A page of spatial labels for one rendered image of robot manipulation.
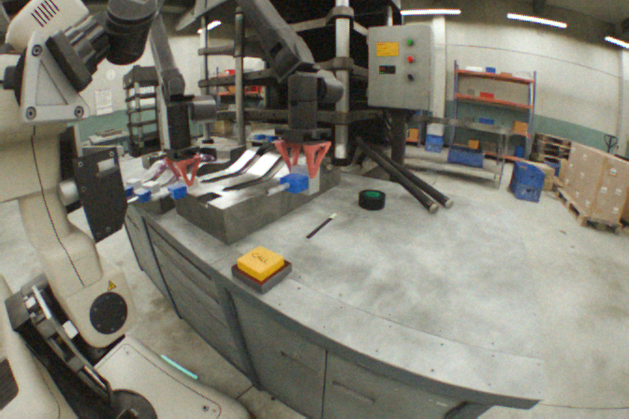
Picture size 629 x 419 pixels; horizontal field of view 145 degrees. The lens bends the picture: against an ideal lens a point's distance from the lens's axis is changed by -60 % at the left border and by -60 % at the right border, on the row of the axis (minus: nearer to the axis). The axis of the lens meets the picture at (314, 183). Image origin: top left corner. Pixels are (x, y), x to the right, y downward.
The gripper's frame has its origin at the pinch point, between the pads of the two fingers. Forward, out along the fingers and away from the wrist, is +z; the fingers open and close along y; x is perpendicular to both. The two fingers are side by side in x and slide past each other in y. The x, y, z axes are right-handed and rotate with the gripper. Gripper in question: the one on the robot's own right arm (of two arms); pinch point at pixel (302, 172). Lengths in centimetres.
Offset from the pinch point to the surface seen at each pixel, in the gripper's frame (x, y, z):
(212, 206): 14.2, 13.9, 6.6
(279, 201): -3.3, 10.1, 10.2
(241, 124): -62, 98, -2
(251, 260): 17.4, -1.9, 11.6
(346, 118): -59, 21, -8
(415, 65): -72, -6, -34
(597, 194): -277, -228, 44
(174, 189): 17.0, 27.0, 4.8
